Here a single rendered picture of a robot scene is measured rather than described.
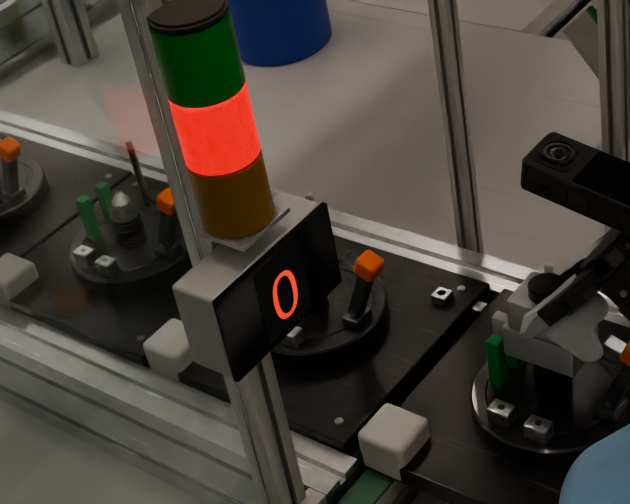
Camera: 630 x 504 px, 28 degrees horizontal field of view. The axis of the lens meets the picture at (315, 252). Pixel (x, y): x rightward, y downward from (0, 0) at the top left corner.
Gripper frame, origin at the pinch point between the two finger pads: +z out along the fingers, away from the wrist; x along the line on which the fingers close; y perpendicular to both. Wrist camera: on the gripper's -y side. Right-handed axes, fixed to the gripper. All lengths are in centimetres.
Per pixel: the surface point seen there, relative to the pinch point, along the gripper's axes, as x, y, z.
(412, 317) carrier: 4.2, -5.6, 19.5
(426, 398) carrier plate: -4.3, -0.2, 14.8
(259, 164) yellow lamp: -18.1, -21.3, -11.5
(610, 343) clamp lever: -0.3, 5.7, -2.6
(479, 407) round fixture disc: -4.8, 3.0, 9.5
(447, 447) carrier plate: -8.4, 3.4, 11.7
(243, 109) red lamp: -18.4, -24.0, -14.8
